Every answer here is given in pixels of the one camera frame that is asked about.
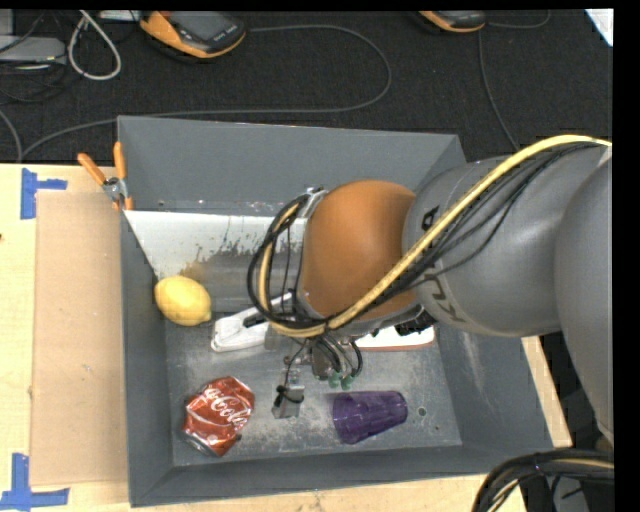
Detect crushed red soda can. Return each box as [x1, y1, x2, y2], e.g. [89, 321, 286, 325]
[180, 375, 257, 458]

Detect yellow lemon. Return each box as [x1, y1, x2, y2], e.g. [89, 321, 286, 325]
[153, 274, 213, 328]

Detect white flat box brown edge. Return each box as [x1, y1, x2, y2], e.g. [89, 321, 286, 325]
[355, 330, 437, 352]

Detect white plastic clip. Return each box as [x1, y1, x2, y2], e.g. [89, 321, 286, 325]
[210, 305, 273, 354]

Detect black cylinder on white bracket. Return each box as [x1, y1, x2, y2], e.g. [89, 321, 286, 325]
[393, 317, 435, 338]

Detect purple plastic cup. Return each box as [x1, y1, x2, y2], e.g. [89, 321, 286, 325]
[331, 390, 409, 446]

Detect grey metal bin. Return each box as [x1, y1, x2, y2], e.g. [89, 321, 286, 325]
[115, 114, 556, 508]

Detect brown cardboard board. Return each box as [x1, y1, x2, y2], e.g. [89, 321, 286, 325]
[28, 191, 132, 490]

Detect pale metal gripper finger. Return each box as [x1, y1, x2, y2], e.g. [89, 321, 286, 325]
[270, 383, 290, 421]
[286, 382, 307, 420]

